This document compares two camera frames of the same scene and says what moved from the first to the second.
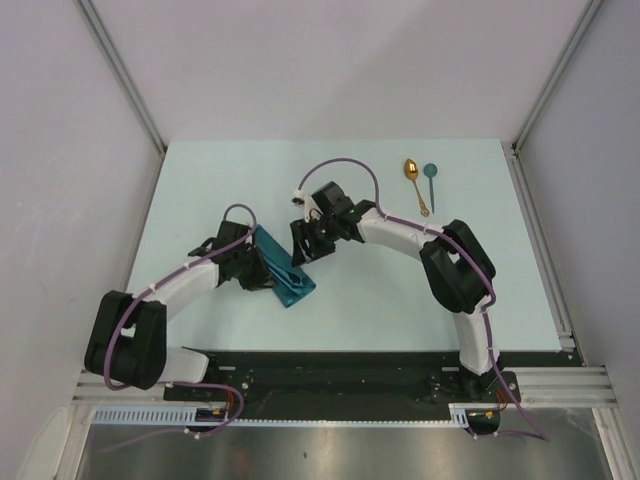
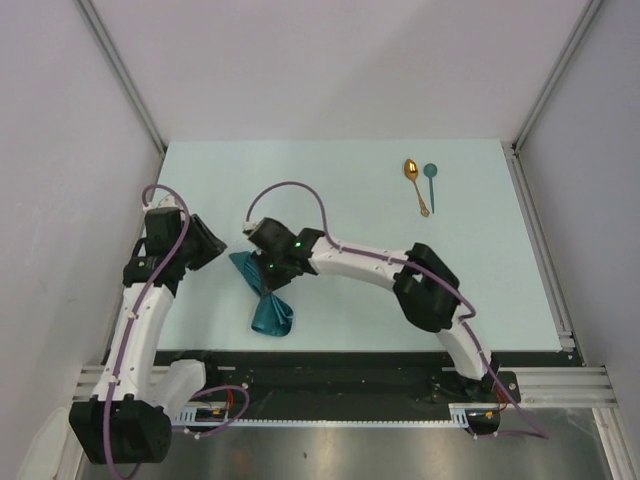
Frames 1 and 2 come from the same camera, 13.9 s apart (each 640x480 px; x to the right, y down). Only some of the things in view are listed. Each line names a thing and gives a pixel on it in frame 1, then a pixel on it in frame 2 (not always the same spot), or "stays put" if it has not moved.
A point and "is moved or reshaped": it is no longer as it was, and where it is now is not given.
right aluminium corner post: (557, 74) stays put
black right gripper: (303, 255) -> (271, 283)
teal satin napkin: (291, 281) is moved or reshaped
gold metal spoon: (411, 169) stays put
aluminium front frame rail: (543, 386) stays put
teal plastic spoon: (430, 170) stays put
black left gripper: (260, 279) -> (211, 246)
